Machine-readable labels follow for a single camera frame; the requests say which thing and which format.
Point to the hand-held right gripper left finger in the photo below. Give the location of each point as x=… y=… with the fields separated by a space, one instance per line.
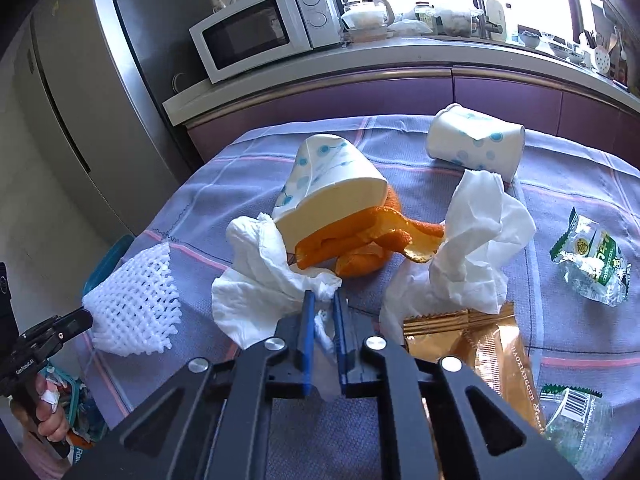
x=306 y=340

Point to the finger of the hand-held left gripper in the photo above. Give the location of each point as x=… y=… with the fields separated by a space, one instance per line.
x=65 y=327

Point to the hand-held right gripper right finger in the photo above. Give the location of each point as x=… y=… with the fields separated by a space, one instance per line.
x=341 y=340

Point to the white foam fruit net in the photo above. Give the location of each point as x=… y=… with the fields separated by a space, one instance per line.
x=130 y=300

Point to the white tissue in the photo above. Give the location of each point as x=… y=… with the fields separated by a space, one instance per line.
x=470 y=240
x=250 y=280

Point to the orange peel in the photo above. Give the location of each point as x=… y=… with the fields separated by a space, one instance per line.
x=350 y=250

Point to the gold snack packet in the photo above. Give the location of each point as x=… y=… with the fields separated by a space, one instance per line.
x=500 y=350

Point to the crushed blue dotted paper cup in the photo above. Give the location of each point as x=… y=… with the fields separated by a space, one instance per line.
x=325 y=175

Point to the clear green snack wrapper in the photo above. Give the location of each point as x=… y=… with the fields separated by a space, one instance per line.
x=575 y=415
x=590 y=260

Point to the person's left forearm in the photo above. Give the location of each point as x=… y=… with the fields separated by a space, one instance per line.
x=35 y=465

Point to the person's left hand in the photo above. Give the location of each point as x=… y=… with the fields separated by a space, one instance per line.
x=50 y=420

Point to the purple checked tablecloth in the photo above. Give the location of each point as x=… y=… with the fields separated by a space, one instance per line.
x=225 y=185

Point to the silver refrigerator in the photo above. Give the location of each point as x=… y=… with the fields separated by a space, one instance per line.
x=100 y=85

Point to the purple kitchen cabinet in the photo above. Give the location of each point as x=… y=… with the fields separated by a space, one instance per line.
x=350 y=95

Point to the grey kitchen countertop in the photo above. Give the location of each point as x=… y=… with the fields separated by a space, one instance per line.
x=400 y=52

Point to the white microwave oven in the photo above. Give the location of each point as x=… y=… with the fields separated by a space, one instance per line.
x=240 y=35

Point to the glass kettle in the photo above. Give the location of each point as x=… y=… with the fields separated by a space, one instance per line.
x=365 y=15

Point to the green label jar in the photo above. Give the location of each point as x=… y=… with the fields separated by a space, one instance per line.
x=424 y=15

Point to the white soap bottle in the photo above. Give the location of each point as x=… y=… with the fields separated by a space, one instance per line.
x=495 y=20

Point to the white perforated skimmer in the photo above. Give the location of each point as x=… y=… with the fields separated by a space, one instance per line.
x=602 y=59

